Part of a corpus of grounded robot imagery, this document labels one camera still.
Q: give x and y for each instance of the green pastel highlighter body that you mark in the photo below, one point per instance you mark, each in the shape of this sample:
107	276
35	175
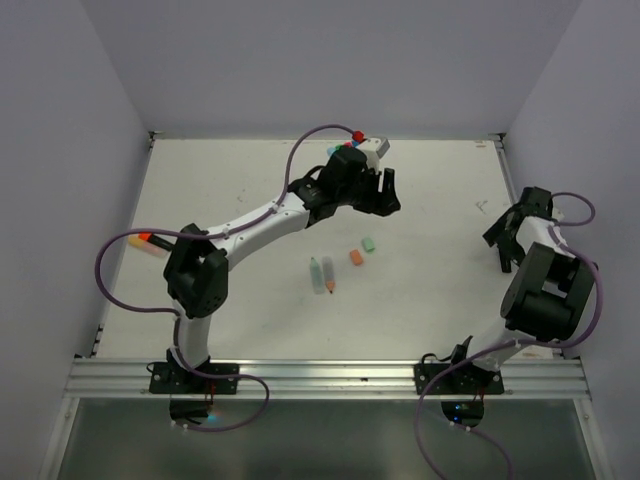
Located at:
317	278

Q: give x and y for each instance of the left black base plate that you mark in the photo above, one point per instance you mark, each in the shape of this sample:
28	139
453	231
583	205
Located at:
170	378

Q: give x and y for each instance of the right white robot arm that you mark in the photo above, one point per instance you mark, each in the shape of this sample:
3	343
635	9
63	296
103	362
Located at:
548	293

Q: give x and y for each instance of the orange pastel cap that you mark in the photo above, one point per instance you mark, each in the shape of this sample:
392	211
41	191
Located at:
356	257

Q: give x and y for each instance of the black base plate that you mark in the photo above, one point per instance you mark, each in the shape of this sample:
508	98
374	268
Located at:
170	378
440	382

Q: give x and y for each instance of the orange cap black highlighter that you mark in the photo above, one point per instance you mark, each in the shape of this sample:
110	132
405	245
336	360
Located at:
156	241

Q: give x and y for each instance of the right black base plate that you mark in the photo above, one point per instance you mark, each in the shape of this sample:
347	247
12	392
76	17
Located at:
440	382

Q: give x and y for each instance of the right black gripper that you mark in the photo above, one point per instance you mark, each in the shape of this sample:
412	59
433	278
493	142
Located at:
497	231

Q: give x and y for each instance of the green pastel cap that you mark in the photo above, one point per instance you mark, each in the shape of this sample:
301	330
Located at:
368	245

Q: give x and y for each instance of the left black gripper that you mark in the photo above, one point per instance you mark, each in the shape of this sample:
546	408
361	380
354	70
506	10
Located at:
382	204

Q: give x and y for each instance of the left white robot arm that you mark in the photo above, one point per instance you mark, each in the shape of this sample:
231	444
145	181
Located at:
198	268

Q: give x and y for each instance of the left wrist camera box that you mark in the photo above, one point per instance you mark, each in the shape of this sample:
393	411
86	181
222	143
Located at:
375	147

